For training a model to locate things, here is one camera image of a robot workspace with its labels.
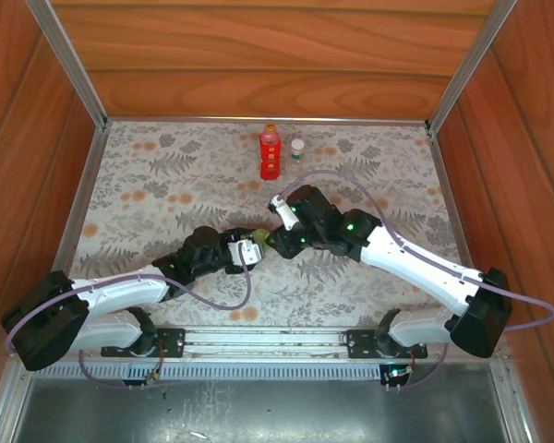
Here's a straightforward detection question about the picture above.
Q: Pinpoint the aluminium frame rail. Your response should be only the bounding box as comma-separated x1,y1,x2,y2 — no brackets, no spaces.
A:
488,362,544,443
0,364,33,443

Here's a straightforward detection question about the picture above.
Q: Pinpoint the red drink bottle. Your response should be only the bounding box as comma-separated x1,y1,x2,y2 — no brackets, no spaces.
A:
258,122,284,181

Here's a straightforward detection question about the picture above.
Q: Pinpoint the floral patterned tablecloth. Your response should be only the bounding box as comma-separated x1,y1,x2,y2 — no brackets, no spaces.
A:
34,120,486,329

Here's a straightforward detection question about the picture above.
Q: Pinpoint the aluminium table side rail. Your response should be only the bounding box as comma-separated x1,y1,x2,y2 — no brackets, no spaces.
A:
425,128,480,274
32,126,108,324

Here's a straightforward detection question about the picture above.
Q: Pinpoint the white slotted cable duct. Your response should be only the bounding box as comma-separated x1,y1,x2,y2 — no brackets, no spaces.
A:
31,362,493,382

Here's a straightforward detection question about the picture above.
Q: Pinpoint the grey metal sheet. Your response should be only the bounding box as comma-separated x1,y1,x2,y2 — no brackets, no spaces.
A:
8,364,513,443

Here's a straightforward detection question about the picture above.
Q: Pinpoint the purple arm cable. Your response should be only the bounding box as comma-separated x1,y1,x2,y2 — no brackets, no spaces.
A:
5,248,253,391
276,169,554,391

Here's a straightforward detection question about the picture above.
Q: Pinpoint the aluminium corner post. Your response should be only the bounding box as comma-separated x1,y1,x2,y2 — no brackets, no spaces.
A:
25,0,110,133
427,0,521,135

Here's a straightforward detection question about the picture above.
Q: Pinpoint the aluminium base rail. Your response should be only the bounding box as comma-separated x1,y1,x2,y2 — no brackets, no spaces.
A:
13,322,512,365

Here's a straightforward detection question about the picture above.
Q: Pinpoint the green plastic bottle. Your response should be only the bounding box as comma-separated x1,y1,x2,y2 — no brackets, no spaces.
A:
250,229,278,259

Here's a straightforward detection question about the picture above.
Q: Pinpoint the small clear plastic bottle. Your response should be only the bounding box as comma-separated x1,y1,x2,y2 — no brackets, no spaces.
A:
289,138,307,171

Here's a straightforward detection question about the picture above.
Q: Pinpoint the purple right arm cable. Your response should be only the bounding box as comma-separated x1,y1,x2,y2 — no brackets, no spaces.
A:
276,169,554,391

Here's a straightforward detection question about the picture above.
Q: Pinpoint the aluminium table edge bar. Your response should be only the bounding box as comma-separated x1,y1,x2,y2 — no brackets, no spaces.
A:
104,115,429,127

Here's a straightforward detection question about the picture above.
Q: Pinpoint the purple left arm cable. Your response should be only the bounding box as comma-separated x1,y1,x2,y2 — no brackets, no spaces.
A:
5,248,253,391

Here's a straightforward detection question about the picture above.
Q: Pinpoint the black base electronics board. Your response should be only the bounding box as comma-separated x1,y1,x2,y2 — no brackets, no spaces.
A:
379,363,416,394
121,368,170,398

